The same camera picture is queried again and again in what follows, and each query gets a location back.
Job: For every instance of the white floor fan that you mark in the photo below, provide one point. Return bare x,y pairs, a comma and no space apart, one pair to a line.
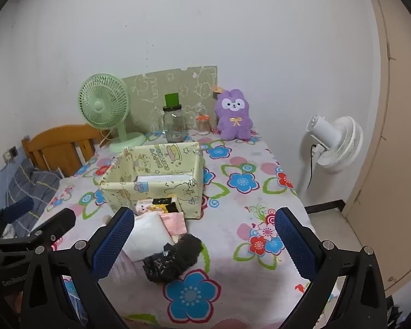
342,144

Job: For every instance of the pink packet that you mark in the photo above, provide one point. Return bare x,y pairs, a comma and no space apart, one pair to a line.
174,224

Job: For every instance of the white crumpled cloth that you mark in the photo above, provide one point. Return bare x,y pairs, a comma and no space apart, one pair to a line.
9,229

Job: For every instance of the purple plush bunny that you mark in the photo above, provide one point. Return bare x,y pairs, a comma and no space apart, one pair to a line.
233,123

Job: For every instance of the green cartoon print board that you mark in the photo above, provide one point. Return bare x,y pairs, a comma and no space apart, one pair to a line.
150,89

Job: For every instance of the white soft tissue pack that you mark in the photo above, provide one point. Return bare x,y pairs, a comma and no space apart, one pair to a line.
147,236

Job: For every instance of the grey plaid pillow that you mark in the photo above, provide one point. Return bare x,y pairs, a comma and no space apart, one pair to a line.
37,185

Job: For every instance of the glass mug jar green lid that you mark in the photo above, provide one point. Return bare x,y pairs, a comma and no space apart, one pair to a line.
174,126

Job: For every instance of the cotton swab jar orange lid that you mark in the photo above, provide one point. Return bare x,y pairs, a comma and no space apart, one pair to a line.
202,126

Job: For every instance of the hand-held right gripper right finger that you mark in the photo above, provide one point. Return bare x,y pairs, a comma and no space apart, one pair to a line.
294,246

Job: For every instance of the cartoon print tissue pack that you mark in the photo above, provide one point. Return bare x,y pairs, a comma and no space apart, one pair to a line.
154,208

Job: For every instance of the green desk fan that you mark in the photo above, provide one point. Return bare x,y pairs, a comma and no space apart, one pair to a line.
99,104

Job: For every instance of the dark grey sock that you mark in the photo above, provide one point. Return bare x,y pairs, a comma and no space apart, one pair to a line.
171,260

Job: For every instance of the yellow cartoon fabric storage box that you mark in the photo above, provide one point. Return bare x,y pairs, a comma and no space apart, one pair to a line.
188,192

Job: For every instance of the white wall socket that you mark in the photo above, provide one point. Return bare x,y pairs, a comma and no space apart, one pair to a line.
7,157

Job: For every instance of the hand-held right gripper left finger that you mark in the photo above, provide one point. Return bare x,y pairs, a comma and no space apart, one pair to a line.
113,243

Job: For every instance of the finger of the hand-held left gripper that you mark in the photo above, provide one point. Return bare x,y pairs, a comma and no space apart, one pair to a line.
56,222
19,208

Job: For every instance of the beige wooden door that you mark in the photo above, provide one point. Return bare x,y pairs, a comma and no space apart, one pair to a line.
397,126

